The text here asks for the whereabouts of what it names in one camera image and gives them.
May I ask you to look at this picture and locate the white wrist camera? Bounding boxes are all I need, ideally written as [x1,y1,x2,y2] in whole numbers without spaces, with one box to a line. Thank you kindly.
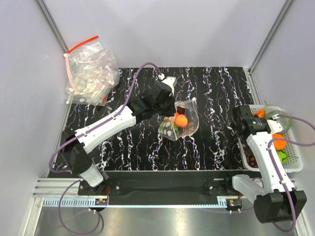
[267,119,284,135]
[159,76,177,94]

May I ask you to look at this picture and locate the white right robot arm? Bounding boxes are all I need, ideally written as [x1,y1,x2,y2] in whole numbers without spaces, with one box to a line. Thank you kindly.
[223,105,307,223]

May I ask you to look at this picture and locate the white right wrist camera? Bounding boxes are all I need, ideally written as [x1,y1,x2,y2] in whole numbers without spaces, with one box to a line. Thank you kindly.
[267,119,284,135]

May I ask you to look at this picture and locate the green netted melon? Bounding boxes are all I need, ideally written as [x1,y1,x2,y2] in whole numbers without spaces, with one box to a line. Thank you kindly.
[265,110,292,134]

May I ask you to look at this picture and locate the green apple front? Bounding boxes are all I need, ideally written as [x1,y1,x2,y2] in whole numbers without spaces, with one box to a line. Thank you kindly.
[277,150,288,165]

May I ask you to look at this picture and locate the orange fruit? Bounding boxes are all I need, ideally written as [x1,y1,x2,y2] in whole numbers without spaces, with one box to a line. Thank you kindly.
[272,133,286,151]
[174,115,188,128]

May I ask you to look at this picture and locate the black marble pattern mat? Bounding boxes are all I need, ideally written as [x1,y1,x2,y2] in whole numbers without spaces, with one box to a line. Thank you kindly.
[53,66,255,172]

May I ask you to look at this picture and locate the red orange pepper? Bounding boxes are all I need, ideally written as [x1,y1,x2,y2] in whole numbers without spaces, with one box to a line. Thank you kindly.
[253,109,266,118]

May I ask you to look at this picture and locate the stack of zip bags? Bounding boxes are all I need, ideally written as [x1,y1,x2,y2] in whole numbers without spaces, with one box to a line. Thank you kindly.
[63,36,120,106]

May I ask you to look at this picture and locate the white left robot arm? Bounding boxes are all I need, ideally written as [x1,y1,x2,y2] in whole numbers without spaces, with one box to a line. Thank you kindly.
[59,77,177,195]

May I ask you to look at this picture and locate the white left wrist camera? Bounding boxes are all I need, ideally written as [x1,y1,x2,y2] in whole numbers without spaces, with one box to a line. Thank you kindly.
[159,76,177,94]

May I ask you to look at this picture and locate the clear spotted zip bag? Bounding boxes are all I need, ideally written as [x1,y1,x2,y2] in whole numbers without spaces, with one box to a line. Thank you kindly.
[158,97,199,141]

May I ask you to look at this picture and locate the dark plum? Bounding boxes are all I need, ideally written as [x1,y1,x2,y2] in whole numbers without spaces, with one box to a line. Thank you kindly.
[177,106,186,115]

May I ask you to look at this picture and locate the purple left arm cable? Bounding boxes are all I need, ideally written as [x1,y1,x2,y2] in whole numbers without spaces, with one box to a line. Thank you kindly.
[49,61,164,173]

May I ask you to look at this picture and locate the white plastic fruit basket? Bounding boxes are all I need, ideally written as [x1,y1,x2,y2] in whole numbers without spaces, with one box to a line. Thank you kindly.
[238,105,303,173]

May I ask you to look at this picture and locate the purple grape bunch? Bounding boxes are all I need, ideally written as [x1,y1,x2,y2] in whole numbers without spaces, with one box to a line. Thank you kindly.
[243,145,258,168]

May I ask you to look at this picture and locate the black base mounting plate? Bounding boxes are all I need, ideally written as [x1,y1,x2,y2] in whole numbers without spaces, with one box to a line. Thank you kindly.
[78,170,254,196]

